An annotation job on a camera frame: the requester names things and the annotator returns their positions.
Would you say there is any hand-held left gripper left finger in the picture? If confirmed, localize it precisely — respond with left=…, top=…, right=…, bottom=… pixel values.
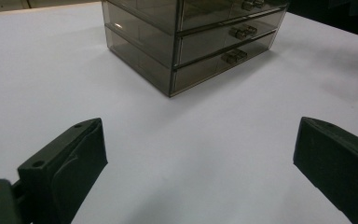
left=17, top=117, right=109, bottom=224

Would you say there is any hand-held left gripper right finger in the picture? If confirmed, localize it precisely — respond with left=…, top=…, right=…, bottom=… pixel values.
left=293, top=116, right=358, bottom=224

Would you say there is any smoky transparent drawer organizer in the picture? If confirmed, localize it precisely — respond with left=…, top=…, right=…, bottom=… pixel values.
left=101, top=0, right=291, bottom=98

